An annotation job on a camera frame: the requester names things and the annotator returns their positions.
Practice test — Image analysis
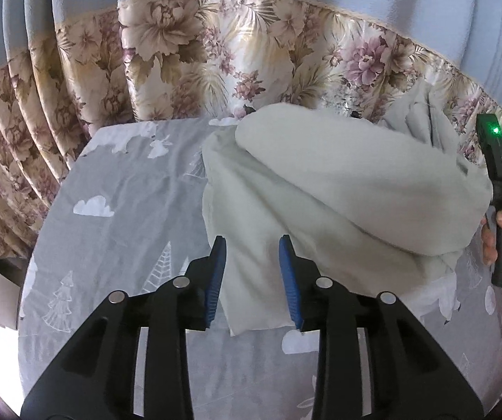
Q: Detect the grey printed bedsheet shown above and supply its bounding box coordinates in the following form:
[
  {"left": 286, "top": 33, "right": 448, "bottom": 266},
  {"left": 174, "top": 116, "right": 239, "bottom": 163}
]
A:
[{"left": 18, "top": 118, "right": 502, "bottom": 420}]

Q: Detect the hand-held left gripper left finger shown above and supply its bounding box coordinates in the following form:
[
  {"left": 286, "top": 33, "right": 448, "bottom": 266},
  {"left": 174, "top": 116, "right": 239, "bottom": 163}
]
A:
[{"left": 20, "top": 235, "right": 227, "bottom": 420}]

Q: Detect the blue curtain with floral band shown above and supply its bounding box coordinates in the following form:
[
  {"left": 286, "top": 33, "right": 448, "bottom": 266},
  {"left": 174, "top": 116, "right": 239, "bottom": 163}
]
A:
[{"left": 0, "top": 0, "right": 502, "bottom": 260}]

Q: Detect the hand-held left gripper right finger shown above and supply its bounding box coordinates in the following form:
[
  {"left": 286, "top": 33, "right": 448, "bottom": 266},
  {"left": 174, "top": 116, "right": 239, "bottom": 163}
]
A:
[{"left": 278, "top": 234, "right": 483, "bottom": 420}]

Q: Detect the pale large garment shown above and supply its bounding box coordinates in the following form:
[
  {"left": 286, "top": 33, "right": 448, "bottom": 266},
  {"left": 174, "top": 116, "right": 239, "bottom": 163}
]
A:
[{"left": 201, "top": 79, "right": 494, "bottom": 337}]

